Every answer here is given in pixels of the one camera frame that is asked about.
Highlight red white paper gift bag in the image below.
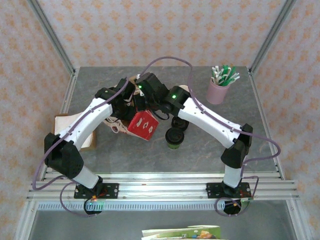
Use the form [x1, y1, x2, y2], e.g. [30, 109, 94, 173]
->
[103, 86, 161, 143]

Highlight green paper coffee cup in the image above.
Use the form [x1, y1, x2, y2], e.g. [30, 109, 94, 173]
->
[165, 127, 185, 151]

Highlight white wrapped straw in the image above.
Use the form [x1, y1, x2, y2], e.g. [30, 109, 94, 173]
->
[211, 66, 221, 82]
[228, 72, 241, 85]

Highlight pink straw holder cup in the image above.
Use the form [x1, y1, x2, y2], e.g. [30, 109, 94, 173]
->
[205, 78, 230, 105]

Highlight aluminium table side rail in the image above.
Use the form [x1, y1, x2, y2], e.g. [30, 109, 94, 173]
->
[59, 71, 78, 116]
[248, 67, 286, 181]

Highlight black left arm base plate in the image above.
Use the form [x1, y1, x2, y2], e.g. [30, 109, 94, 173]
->
[73, 182, 120, 200]

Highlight aluminium mounting rail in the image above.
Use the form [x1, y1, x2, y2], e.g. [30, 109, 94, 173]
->
[26, 171, 300, 202]

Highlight slotted cable duct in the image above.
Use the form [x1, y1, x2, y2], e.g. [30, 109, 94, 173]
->
[37, 201, 251, 211]

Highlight aluminium frame post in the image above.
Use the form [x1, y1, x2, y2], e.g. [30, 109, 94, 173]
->
[248, 0, 298, 76]
[26, 0, 77, 76]

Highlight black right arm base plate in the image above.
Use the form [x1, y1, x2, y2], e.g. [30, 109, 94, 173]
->
[205, 182, 252, 200]

